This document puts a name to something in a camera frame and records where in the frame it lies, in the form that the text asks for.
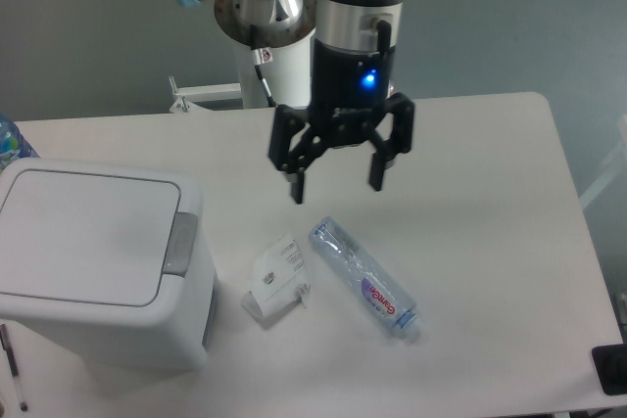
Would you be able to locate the blue labelled water bottle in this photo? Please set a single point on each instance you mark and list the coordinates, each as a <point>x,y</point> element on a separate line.
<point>13,145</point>

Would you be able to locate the white plastic trash can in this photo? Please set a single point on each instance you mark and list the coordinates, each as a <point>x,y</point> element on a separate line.
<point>109,262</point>

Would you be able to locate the black pen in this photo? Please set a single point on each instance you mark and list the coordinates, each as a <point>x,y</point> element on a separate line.
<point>14,368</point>

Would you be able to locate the crumpled white paper package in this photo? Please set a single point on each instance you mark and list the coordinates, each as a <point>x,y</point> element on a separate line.
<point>277,283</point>

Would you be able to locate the black device at edge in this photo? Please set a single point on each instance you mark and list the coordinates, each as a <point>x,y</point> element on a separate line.
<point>610,363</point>

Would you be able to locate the empty clear plastic bottle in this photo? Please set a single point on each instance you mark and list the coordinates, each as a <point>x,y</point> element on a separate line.
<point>377,290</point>

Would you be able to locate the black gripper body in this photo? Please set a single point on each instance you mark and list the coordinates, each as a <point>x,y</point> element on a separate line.
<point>342,82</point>

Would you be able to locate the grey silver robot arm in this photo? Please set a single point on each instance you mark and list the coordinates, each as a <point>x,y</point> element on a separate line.
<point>350,25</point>

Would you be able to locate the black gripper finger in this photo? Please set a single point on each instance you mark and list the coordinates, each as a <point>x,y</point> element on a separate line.
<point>294,145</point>
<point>402,109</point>

